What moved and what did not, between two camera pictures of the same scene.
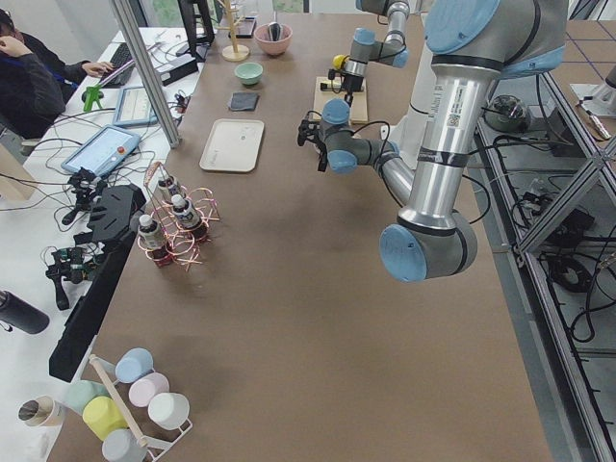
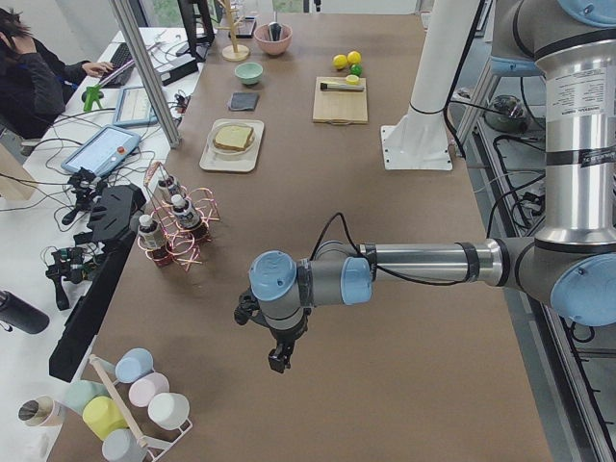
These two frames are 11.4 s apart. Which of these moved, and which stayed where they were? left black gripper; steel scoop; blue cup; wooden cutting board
Moved: left black gripper
Stayed: wooden cutting board; steel scoop; blue cup
